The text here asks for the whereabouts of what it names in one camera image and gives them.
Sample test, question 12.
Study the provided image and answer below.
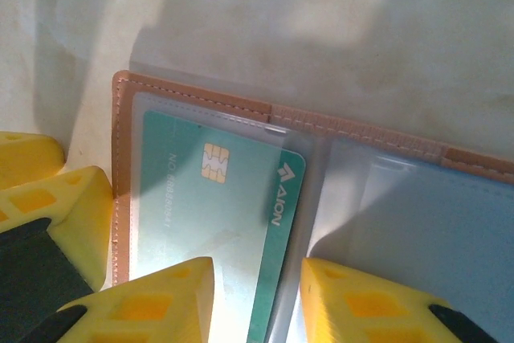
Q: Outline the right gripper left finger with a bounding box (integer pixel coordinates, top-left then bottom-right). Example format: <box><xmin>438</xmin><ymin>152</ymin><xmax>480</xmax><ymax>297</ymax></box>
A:
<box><xmin>18</xmin><ymin>256</ymin><xmax>217</xmax><ymax>343</ymax></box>

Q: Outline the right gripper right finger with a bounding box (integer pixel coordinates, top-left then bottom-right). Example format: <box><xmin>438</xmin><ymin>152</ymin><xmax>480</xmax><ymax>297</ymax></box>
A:
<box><xmin>300</xmin><ymin>257</ymin><xmax>514</xmax><ymax>343</ymax></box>

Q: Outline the green AION credit card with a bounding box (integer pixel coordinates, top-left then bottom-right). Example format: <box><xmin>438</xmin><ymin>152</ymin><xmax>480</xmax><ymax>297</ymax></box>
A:
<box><xmin>134</xmin><ymin>108</ymin><xmax>307</xmax><ymax>343</ymax></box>

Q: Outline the brown leather card holder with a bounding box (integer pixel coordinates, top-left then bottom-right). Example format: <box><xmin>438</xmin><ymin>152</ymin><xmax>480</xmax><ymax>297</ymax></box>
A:
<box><xmin>110</xmin><ymin>69</ymin><xmax>514</xmax><ymax>343</ymax></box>

